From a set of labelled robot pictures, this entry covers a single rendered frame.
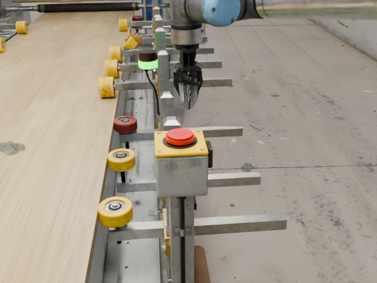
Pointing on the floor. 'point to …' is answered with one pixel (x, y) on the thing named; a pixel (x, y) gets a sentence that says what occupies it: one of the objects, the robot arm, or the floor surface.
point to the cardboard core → (200, 266)
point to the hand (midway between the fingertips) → (188, 104)
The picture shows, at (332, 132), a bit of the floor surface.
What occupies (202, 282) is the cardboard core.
